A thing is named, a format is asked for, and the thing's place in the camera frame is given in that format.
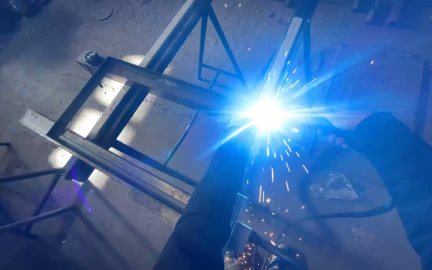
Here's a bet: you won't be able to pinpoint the small curved metal scrap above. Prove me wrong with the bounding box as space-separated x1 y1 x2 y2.
95 8 115 22

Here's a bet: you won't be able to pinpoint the round welding magnet clamp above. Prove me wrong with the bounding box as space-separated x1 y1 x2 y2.
76 50 106 76

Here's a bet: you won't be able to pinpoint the black welding cable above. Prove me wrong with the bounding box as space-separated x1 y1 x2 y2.
265 199 396 270

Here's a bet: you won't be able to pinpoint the crumpled clear plastic scrap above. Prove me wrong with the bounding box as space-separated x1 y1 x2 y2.
309 172 359 200

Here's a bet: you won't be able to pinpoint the thin dark wire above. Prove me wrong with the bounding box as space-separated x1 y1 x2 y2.
163 110 202 166

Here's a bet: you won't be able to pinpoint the long-beam steel trestle stand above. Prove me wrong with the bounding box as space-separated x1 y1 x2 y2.
60 0 247 233

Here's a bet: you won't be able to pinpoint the person's right hand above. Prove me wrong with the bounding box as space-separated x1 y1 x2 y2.
308 117 355 160

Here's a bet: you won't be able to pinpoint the flat steel angle bar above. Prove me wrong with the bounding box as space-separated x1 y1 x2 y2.
19 109 192 214

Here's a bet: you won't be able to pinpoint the steel rod rack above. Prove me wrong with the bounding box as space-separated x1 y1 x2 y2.
0 142 79 243

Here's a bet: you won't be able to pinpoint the rectangular steel tube frame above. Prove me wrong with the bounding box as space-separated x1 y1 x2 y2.
46 56 262 233

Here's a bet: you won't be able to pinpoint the short-beam steel trestle stand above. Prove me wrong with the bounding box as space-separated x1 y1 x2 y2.
261 0 320 99

